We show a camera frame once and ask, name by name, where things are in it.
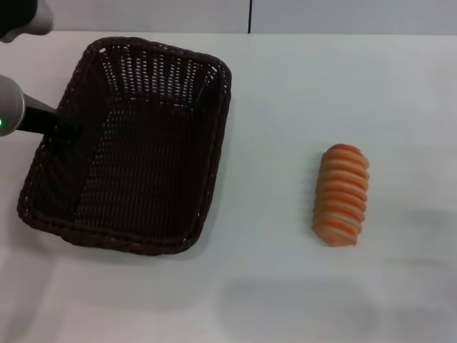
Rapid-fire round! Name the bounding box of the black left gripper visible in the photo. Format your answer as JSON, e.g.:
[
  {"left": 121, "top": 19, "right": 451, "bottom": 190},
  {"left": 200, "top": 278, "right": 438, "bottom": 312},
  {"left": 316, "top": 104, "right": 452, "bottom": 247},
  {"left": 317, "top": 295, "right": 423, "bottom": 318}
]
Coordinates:
[{"left": 21, "top": 93, "right": 81, "bottom": 144}]

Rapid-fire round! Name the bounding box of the dark brown woven basket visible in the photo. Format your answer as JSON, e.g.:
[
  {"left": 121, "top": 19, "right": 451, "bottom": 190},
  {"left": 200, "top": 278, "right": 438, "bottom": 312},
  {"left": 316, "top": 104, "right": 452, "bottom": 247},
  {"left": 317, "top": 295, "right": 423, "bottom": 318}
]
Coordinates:
[{"left": 16, "top": 36, "right": 233, "bottom": 257}]

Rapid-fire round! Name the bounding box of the orange striped bread roll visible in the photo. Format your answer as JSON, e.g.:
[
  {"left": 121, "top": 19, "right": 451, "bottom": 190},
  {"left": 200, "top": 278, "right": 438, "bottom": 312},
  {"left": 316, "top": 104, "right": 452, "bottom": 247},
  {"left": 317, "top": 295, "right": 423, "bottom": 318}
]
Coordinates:
[{"left": 311, "top": 142, "right": 370, "bottom": 248}]

